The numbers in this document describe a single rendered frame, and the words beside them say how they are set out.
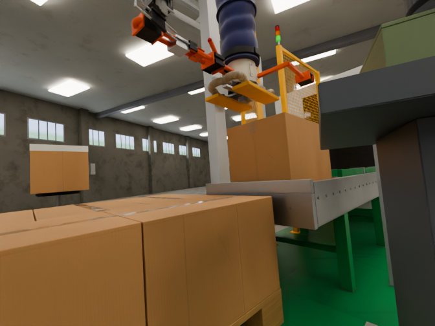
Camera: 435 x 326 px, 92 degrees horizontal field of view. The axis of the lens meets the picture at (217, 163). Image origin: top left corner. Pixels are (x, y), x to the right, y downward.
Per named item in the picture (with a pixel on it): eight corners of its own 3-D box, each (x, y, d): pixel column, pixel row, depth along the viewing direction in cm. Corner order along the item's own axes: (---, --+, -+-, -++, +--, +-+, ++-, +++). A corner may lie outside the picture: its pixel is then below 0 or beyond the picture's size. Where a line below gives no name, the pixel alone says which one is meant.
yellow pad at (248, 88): (264, 105, 131) (263, 97, 131) (279, 100, 124) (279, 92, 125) (232, 90, 105) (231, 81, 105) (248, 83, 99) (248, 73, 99)
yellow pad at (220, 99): (239, 112, 143) (239, 105, 144) (252, 108, 137) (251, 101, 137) (204, 101, 117) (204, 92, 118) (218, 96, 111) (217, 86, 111)
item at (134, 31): (152, 45, 82) (151, 33, 83) (163, 36, 77) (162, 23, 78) (131, 35, 76) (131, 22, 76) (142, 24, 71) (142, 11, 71)
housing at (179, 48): (179, 57, 91) (178, 48, 92) (189, 51, 87) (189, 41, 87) (166, 51, 86) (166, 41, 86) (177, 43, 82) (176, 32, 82)
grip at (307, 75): (300, 86, 133) (300, 79, 134) (314, 82, 128) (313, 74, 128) (295, 83, 127) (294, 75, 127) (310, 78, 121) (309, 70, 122)
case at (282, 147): (279, 184, 172) (275, 136, 175) (333, 183, 144) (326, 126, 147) (231, 192, 130) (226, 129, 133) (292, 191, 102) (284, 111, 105)
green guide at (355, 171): (384, 173, 255) (383, 165, 255) (395, 172, 247) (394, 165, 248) (338, 182, 147) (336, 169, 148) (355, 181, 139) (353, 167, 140)
